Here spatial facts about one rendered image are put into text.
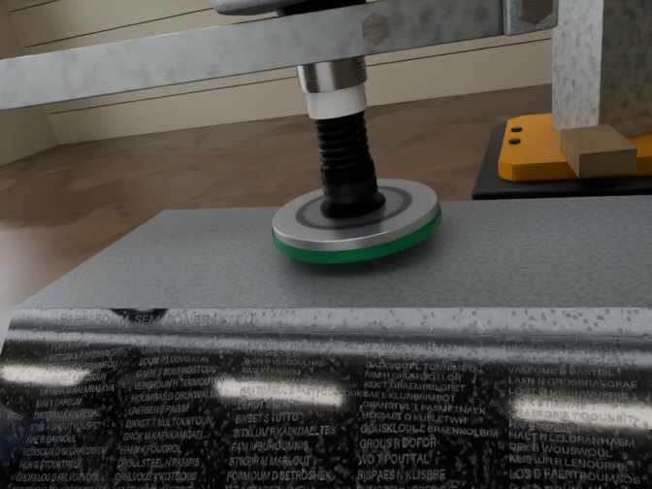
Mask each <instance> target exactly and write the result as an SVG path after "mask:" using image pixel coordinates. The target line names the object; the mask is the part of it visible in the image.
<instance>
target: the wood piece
mask: <svg viewBox="0 0 652 489"><path fill-rule="evenodd" d="M560 151H561V152H562V154H563V155H564V157H565V158H566V160H567V161H568V163H569V164H570V166H571V167H572V169H573V170H574V172H575V173H576V175H577V176H578V178H579V179H583V178H593V177H605V176H616V175H626V174H635V173H636V158H637V147H635V146H634V145H633V144H632V143H631V142H629V141H628V140H627V139H626V138H625V137H624V136H622V135H621V134H620V133H619V132H618V131H616V130H615V129H614V128H613V127H612V126H611V125H609V124H605V125H596V126H588V127H579V128H571V129H562V130H560Z"/></svg>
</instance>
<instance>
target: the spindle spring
mask: <svg viewBox="0 0 652 489"><path fill-rule="evenodd" d="M364 114H365V112H364V111H362V112H359V113H356V114H354V115H352V116H349V117H346V118H343V119H339V120H334V121H328V122H325V120H329V119H334V118H338V117H334V118H325V119H315V120H317V121H316V122H315V123H314V127H315V128H317V129H318V130H317V131H316V134H315V135H316V136H317V137H318V138H319V139H318V141H317V143H318V144H319V145H320V148H319V152H320V153H321V154H322V155H321V156H320V160H321V161H322V162H323V163H324V164H322V169H324V170H328V171H340V170H347V169H352V168H355V167H358V166H361V165H363V164H365V163H366V162H368V161H369V160H370V158H371V154H370V153H369V152H368V150H369V149H370V147H369V144H368V139H369V138H368V136H367V135H366V133H367V128H366V126H365V124H366V119H365V118H364V117H363V116H364ZM353 122H357V123H355V124H353V125H350V126H347V127H344V128H341V129H336V130H330V131H327V130H326V129H331V128H337V127H341V126H345V125H347V124H351V123H353ZM355 131H358V132H356V133H354V134H352V135H349V136H346V137H342V138H337V139H332V140H328V138H334V137H338V136H343V135H346V134H350V133H353V132H355ZM359 139H360V141H359ZM354 141H357V142H356V143H353V144H350V145H347V146H343V147H334V146H339V145H344V144H348V143H351V142H354ZM329 147H332V148H329ZM360 147H361V148H360ZM358 148H359V150H356V151H354V152H351V153H349V154H345V155H340V156H331V155H335V154H342V153H346V152H350V151H353V150H355V149H358ZM361 156H363V157H361ZM358 157H361V158H359V159H357V160H355V161H352V162H348V163H344V164H339V165H327V164H334V163H342V162H346V161H350V160H353V159H356V158H358ZM326 163H327V164H326Z"/></svg>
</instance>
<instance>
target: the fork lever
mask: <svg viewBox="0 0 652 489"><path fill-rule="evenodd" d="M552 12H553V0H518V16H519V17H521V18H523V19H525V20H527V21H529V22H530V23H533V24H538V23H539V22H540V21H542V20H543V19H544V18H545V17H547V16H548V15H550V14H551V13H552ZM504 34H505V33H504V6H503V0H378V1H373V2H366V3H360V4H354V5H347V6H341V7H336V8H329V9H323V10H317V11H310V12H304V13H298V14H292V15H286V16H274V17H268V18H262V19H256V20H250V21H244V22H237V23H231V24H225V25H218V26H213V27H206V28H200V29H194V30H187V31H181V32H176V33H169V34H163V35H157V36H150V37H144V38H139V39H132V40H126V41H120V42H113V43H107V44H102V45H95V46H89V47H83V48H76V49H65V50H59V51H53V52H47V53H40V54H34V55H27V56H22V57H16V58H9V59H3V60H0V112H2V111H7V110H14V109H20V108H27V107H34V106H40V105H46V104H52V103H59V102H66V101H72V100H79V99H84V98H91V97H98V96H104V95H111V94H117V93H123V92H130V91H136V90H143V89H149V88H155V87H162V86H168V85H175V84H181V83H188V82H199V81H206V80H212V79H219V78H226V77H232V76H238V75H244V74H251V73H258V72H264V71H271V70H276V69H283V68H290V67H296V66H303V65H309V64H315V63H322V62H328V61H335V60H341V59H347V58H354V57H360V56H367V55H373V54H380V53H386V52H392V51H399V50H405V49H418V48H424V47H430V46H436V45H443V44H450V43H456V42H463V41H468V40H475V39H482V38H488V37H495V36H501V35H504Z"/></svg>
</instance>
